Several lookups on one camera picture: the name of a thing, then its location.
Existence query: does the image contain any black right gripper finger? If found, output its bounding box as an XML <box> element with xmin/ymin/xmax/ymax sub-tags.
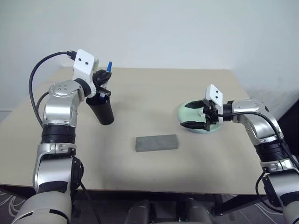
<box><xmin>184</xmin><ymin>100</ymin><xmax>206</xmax><ymax>109</ymax></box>
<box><xmin>180</xmin><ymin>121</ymin><xmax>208</xmax><ymax>131</ymax></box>

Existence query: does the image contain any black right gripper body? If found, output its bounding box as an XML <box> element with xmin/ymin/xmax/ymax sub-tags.
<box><xmin>202</xmin><ymin>100</ymin><xmax>219</xmax><ymax>131</ymax></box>

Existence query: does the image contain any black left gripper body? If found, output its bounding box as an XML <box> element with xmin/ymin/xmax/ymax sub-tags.
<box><xmin>93</xmin><ymin>70</ymin><xmax>107</xmax><ymax>89</ymax></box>

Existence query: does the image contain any blue whiteboard marker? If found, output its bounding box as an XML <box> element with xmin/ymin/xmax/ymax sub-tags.
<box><xmin>99</xmin><ymin>61</ymin><xmax>113</xmax><ymax>101</ymax></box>

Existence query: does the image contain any pale green plate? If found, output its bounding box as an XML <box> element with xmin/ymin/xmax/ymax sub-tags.
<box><xmin>177</xmin><ymin>100</ymin><xmax>222</xmax><ymax>133</ymax></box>

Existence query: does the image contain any grey rectangular sponge block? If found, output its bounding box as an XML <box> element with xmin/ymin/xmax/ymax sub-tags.
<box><xmin>135</xmin><ymin>134</ymin><xmax>180</xmax><ymax>153</ymax></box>

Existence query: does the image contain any blue plate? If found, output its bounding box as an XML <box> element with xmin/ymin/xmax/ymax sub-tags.
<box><xmin>186</xmin><ymin>126</ymin><xmax>222</xmax><ymax>134</ymax></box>

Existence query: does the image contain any black pen holder cup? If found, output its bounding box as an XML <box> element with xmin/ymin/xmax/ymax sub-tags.
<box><xmin>85</xmin><ymin>94</ymin><xmax>115</xmax><ymax>126</ymax></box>

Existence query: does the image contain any dark grey rounded shape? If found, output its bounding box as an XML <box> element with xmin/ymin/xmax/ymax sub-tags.
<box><xmin>125</xmin><ymin>199</ymin><xmax>157</xmax><ymax>224</ymax></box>
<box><xmin>179</xmin><ymin>197</ymin><xmax>212</xmax><ymax>224</ymax></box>

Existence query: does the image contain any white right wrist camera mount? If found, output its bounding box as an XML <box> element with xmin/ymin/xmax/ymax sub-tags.
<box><xmin>205</xmin><ymin>84</ymin><xmax>224</xmax><ymax>123</ymax></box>

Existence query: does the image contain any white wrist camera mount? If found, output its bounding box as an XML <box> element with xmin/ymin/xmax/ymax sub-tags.
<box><xmin>72</xmin><ymin>49</ymin><xmax>100</xmax><ymax>96</ymax></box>
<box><xmin>205</xmin><ymin>84</ymin><xmax>224</xmax><ymax>123</ymax></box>

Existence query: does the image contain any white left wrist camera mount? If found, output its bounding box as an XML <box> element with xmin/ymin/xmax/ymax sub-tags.
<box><xmin>72</xmin><ymin>49</ymin><xmax>100</xmax><ymax>96</ymax></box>

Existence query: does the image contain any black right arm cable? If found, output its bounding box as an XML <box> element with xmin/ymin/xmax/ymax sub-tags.
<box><xmin>217</xmin><ymin>111</ymin><xmax>299</xmax><ymax>213</ymax></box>

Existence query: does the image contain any black table frame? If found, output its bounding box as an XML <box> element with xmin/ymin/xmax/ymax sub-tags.
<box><xmin>70</xmin><ymin>189</ymin><xmax>269</xmax><ymax>217</ymax></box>

